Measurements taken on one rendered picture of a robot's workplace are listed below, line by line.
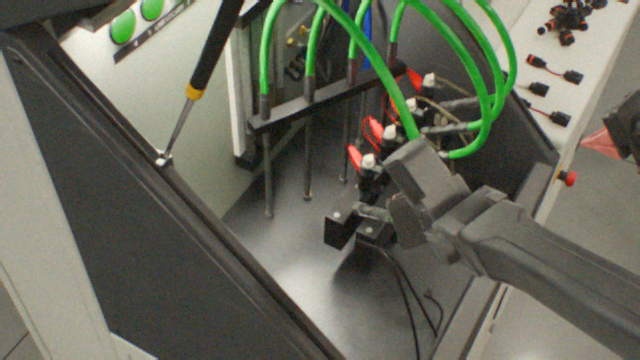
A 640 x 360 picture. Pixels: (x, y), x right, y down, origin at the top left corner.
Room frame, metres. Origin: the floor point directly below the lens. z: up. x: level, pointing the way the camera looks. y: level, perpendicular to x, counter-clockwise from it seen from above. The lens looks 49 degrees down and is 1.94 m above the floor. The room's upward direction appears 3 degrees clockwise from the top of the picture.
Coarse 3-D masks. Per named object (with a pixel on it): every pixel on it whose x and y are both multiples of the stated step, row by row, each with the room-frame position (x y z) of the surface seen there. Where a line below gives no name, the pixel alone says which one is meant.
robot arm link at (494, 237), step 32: (480, 192) 0.48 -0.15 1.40; (448, 224) 0.44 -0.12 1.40; (480, 224) 0.43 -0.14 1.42; (512, 224) 0.41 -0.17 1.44; (480, 256) 0.40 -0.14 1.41; (512, 256) 0.37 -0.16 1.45; (544, 256) 0.35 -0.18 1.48; (576, 256) 0.34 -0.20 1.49; (544, 288) 0.33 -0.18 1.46; (576, 288) 0.31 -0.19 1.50; (608, 288) 0.30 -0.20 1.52; (576, 320) 0.30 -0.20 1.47; (608, 320) 0.27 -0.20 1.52
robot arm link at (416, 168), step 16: (416, 144) 0.55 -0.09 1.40; (400, 160) 0.52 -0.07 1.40; (416, 160) 0.52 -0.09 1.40; (432, 160) 0.53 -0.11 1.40; (400, 176) 0.52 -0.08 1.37; (416, 176) 0.51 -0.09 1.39; (432, 176) 0.51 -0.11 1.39; (448, 176) 0.51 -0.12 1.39; (416, 192) 0.51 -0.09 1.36; (432, 192) 0.50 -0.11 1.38; (448, 192) 0.50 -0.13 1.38; (464, 192) 0.50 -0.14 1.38; (432, 208) 0.49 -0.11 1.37; (448, 208) 0.49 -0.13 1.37; (432, 240) 0.44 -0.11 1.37; (448, 240) 0.44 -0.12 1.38; (448, 256) 0.42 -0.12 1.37
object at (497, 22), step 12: (480, 0) 0.99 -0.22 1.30; (396, 12) 1.05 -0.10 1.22; (492, 12) 0.98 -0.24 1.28; (396, 24) 1.05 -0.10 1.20; (396, 36) 1.05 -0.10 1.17; (504, 36) 0.96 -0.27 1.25; (396, 48) 1.05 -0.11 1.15; (516, 60) 0.95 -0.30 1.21; (516, 72) 0.95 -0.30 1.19; (492, 96) 0.96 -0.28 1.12; (444, 108) 0.99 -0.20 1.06; (456, 108) 0.98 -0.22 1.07
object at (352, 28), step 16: (288, 0) 0.84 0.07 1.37; (320, 0) 0.78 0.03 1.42; (272, 16) 0.86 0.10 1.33; (336, 16) 0.75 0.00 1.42; (352, 32) 0.73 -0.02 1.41; (368, 48) 0.71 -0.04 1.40; (384, 64) 0.69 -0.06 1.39; (384, 80) 0.68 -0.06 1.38; (400, 96) 0.66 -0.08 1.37; (400, 112) 0.65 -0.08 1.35; (416, 128) 0.64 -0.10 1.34
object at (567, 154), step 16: (464, 0) 1.16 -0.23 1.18; (496, 0) 1.29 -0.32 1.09; (512, 0) 1.37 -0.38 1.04; (528, 0) 1.48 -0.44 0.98; (480, 16) 1.22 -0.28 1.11; (512, 16) 1.37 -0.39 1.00; (496, 32) 1.28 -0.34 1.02; (624, 32) 1.42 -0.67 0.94; (496, 48) 1.29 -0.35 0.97; (608, 64) 1.35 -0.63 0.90; (592, 96) 1.22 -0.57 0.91; (592, 112) 1.59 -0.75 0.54; (576, 128) 1.15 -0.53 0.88; (576, 144) 1.51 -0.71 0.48; (560, 160) 1.04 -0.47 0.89; (544, 208) 1.20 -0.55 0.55; (512, 288) 1.22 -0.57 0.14; (496, 320) 1.09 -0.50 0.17
